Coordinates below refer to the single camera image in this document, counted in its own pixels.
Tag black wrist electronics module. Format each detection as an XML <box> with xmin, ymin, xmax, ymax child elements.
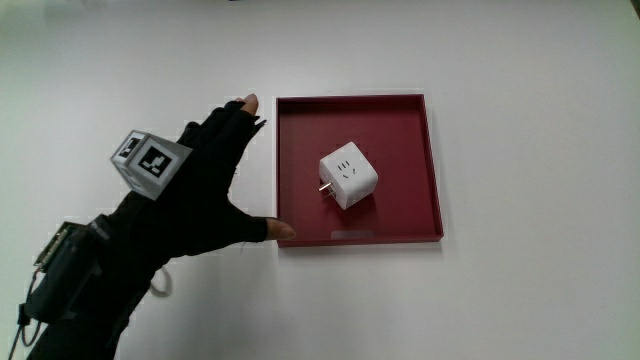
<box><xmin>23</xmin><ymin>220</ymin><xmax>104</xmax><ymax>325</ymax></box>

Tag person's left hand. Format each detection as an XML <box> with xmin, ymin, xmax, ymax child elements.
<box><xmin>109</xmin><ymin>93</ymin><xmax>297</xmax><ymax>261</ymax></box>

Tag dark red square tray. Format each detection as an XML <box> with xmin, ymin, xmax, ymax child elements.
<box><xmin>275</xmin><ymin>93</ymin><xmax>445</xmax><ymax>249</ymax></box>

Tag white cube socket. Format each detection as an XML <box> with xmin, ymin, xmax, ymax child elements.
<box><xmin>318</xmin><ymin>141</ymin><xmax>379</xmax><ymax>211</ymax></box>

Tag black thin cable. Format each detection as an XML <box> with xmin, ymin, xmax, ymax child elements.
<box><xmin>6</xmin><ymin>272</ymin><xmax>44</xmax><ymax>360</ymax></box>

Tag white cable loop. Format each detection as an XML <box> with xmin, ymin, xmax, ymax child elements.
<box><xmin>149</xmin><ymin>264</ymin><xmax>174</xmax><ymax>299</ymax></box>

